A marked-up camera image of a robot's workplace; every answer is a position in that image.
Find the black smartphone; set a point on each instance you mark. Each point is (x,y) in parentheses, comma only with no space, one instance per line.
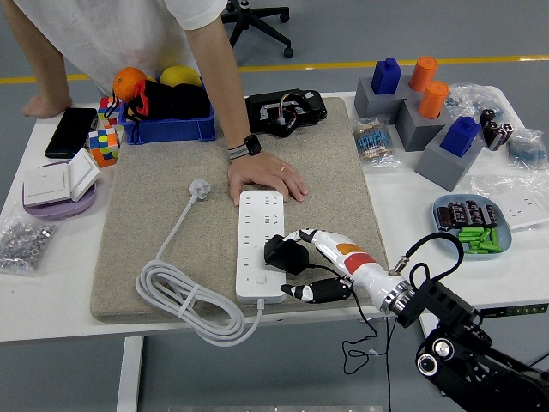
(70,131)

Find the person's left forearm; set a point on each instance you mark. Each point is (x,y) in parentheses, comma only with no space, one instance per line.
(218,77)

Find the bag of resistors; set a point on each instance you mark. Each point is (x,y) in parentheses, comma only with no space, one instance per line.
(375,143)
(525,152)

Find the large colourful puzzle cube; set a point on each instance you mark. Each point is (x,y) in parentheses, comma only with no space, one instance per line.
(105,146)

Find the person's torso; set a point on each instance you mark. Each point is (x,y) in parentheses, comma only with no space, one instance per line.
(107,34)

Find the white flat wall switch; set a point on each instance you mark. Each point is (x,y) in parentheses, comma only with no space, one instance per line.
(45,184)

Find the orange fruit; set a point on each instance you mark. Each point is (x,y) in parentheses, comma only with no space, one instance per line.
(126,81)

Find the black plug adapter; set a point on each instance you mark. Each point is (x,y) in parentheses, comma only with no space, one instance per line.
(283,255)

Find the light blue plate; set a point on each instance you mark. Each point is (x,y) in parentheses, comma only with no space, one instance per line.
(506,240)

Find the black table control panel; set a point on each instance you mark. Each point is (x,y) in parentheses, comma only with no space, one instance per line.
(523,310)

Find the white power strip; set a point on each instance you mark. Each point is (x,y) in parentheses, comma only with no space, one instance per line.
(257,206)

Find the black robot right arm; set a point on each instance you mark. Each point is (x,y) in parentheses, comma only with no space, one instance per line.
(446,300)

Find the grey block with orange cylinder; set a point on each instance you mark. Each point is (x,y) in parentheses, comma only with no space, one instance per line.
(414,129)

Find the grey-brown mat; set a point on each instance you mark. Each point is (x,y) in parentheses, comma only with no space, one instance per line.
(171,163)

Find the person's left hand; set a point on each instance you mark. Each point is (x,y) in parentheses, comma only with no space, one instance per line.
(261,171)

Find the person's right hand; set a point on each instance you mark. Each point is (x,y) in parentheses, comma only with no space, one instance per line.
(47,106)

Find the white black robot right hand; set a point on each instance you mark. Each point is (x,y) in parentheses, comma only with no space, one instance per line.
(360,262)

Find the purple plate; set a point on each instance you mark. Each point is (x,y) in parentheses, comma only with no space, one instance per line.
(60,210)

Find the person's right forearm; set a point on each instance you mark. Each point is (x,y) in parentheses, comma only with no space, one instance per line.
(43,56)

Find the black opened electronic device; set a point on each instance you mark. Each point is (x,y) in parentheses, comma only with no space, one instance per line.
(309,111)

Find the grey block with blue peg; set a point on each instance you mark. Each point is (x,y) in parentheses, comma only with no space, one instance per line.
(442,169)

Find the small colourful puzzle cube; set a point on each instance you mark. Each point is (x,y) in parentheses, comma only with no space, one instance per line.
(105,107)

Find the clear bag around socket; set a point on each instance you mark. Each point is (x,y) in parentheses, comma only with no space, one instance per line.
(489,186)

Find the white tilted wall switch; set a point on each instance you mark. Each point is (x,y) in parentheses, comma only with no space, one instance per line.
(83,173)

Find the black wrist watch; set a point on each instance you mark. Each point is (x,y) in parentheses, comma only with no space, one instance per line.
(246,148)

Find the clear plastic bag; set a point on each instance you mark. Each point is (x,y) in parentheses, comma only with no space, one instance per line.
(472,98)

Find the white wall socket panel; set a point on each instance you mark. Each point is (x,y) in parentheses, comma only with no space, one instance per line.
(525,212)

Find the black capacitor bundle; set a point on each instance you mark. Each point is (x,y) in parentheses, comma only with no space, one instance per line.
(497,131)

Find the yellow lemon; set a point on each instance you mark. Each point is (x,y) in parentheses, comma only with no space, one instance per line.
(180,75)

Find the bag of metal nuts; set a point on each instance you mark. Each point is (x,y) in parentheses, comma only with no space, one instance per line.
(21,244)

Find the blue square peg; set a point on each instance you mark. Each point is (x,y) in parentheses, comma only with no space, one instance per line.
(386,77)
(459,137)

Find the orange cylinder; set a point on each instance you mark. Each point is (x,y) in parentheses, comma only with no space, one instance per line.
(433,101)
(424,73)

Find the grey block with two holes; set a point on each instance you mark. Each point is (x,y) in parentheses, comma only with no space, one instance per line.
(364,105)

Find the blue plastic bin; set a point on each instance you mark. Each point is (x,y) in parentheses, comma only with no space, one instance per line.
(171,129)

